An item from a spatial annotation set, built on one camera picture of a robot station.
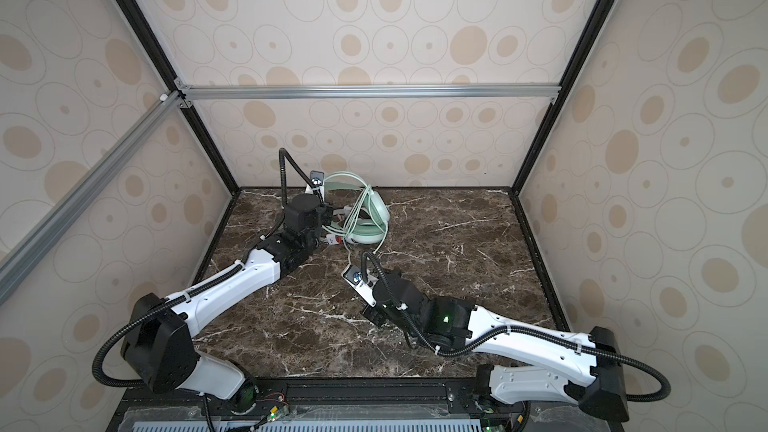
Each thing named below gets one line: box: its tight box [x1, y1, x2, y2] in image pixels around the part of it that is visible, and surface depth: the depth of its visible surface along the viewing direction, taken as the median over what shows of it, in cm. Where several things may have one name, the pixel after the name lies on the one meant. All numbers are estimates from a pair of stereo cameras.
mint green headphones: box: [323, 171, 390, 245], surface depth 81 cm
